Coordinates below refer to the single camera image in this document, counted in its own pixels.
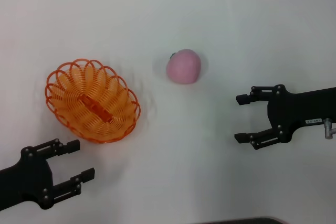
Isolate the orange woven plastic basket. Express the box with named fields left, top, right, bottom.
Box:
left=45, top=58, right=141, bottom=144

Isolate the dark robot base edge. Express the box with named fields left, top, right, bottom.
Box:
left=201, top=216, right=292, bottom=224

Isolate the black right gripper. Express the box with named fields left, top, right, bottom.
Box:
left=234, top=84, right=336, bottom=151

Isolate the pink plush peach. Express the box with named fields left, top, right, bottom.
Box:
left=165, top=48, right=202, bottom=85

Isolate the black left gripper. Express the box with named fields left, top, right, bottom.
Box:
left=0, top=138, right=96, bottom=210

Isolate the silver gripper cable connector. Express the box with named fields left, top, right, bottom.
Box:
left=323, top=118, right=336, bottom=140

